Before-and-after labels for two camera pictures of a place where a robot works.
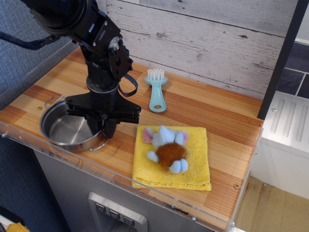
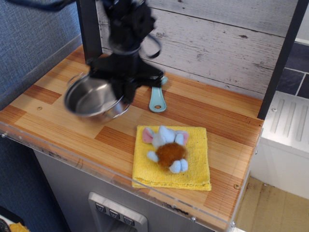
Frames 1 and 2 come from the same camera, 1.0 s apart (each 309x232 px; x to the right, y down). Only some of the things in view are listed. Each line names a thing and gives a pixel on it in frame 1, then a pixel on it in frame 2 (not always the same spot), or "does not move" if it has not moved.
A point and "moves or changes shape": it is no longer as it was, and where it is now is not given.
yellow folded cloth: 148,173 does not move
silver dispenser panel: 109,216 does not move
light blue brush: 156,77 does not move
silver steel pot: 65,128 moves or changes shape
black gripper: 111,105 -> 129,67
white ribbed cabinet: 282,159 does not move
